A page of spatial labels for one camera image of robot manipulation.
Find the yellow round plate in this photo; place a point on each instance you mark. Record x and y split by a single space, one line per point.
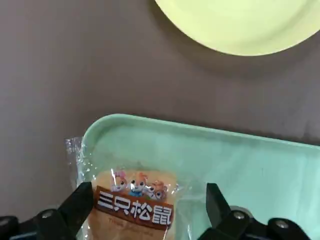
237 25

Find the bread pack with red label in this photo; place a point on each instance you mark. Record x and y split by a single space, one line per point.
135 207

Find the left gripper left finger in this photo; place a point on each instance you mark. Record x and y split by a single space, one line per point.
72 207

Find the green rectangular tray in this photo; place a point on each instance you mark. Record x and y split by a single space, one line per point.
237 162

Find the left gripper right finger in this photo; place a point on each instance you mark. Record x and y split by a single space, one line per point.
220 207

